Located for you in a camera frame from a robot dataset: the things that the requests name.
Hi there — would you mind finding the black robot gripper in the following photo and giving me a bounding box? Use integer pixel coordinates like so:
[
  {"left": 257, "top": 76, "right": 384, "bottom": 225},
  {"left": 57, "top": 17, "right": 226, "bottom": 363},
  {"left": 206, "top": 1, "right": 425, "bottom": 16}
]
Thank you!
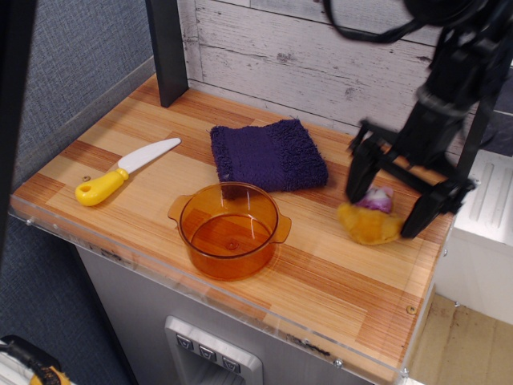
[{"left": 345, "top": 86, "right": 469, "bottom": 239}]

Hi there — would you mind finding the yellow plush cheese toy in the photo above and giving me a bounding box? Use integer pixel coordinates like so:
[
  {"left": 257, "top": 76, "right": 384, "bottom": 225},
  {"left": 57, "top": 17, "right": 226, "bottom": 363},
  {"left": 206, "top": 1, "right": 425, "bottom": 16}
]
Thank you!
[{"left": 337, "top": 186, "right": 405, "bottom": 245}]

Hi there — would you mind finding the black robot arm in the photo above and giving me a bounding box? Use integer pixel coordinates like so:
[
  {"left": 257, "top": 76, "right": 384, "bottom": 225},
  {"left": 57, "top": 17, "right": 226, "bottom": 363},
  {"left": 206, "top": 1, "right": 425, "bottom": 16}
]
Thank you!
[{"left": 346, "top": 1, "right": 512, "bottom": 238}]

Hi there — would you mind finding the purple folded cloth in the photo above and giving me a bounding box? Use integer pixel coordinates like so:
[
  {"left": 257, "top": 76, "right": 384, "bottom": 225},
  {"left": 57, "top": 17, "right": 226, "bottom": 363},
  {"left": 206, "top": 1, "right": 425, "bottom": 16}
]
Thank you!
[{"left": 210, "top": 120, "right": 329, "bottom": 192}]

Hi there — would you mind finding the orange transparent plastic pot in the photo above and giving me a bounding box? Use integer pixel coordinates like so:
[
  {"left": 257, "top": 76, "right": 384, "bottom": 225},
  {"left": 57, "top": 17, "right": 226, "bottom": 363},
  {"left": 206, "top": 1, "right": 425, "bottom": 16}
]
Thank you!
[{"left": 168, "top": 182, "right": 292, "bottom": 281}]

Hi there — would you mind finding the clear acrylic table guard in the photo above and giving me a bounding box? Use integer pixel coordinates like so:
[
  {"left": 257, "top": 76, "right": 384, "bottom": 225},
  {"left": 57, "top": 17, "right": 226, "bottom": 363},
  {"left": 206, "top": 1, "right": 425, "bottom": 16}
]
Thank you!
[{"left": 1, "top": 60, "right": 451, "bottom": 384}]

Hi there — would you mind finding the white grey side appliance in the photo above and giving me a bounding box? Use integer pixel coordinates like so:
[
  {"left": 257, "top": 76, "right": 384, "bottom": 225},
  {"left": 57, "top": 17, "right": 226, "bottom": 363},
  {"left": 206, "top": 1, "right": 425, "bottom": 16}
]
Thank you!
[{"left": 434, "top": 150, "right": 512, "bottom": 324}]

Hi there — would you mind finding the silver dispenser button panel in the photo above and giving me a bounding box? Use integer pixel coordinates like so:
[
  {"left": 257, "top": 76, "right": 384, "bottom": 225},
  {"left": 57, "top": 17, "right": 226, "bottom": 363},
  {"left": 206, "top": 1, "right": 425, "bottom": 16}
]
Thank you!
[{"left": 164, "top": 316, "right": 264, "bottom": 384}]

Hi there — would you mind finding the grey toy fridge cabinet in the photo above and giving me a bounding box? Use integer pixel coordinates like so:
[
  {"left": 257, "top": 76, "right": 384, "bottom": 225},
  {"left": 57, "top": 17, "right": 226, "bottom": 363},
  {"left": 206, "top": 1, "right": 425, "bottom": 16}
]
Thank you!
[{"left": 78, "top": 248, "right": 365, "bottom": 384}]

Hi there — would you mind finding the black yellow object bottom left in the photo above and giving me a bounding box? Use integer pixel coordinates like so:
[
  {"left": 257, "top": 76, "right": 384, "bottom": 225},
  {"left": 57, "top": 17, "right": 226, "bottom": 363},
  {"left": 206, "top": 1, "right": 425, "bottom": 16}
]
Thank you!
[{"left": 1, "top": 334, "right": 73, "bottom": 385}]

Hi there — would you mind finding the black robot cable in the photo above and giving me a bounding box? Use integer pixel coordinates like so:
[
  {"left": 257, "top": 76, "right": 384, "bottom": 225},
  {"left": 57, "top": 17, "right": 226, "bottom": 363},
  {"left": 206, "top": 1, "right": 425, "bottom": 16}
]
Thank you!
[{"left": 322, "top": 0, "right": 422, "bottom": 44}]

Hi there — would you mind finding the black right frame post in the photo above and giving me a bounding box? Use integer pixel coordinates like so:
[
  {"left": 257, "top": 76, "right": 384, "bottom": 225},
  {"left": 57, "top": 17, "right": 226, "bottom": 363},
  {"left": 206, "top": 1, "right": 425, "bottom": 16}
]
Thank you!
[{"left": 450, "top": 1, "right": 512, "bottom": 200}]

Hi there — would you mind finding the black frame post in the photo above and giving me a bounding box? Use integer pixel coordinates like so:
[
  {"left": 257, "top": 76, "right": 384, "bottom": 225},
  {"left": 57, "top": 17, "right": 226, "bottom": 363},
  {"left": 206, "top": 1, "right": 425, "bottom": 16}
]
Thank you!
[
  {"left": 145, "top": 0, "right": 188, "bottom": 107},
  {"left": 450, "top": 1, "right": 512, "bottom": 200}
]

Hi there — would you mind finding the black left frame post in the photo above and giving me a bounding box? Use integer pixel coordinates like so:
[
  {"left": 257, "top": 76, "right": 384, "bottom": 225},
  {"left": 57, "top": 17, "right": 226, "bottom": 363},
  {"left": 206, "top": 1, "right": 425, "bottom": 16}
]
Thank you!
[{"left": 145, "top": 0, "right": 188, "bottom": 107}]

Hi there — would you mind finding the yellow handled white toy knife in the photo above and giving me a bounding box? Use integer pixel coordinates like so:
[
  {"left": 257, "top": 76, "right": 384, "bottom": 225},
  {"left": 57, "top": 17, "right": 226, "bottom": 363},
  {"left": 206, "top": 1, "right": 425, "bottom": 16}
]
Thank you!
[{"left": 75, "top": 138, "right": 181, "bottom": 207}]

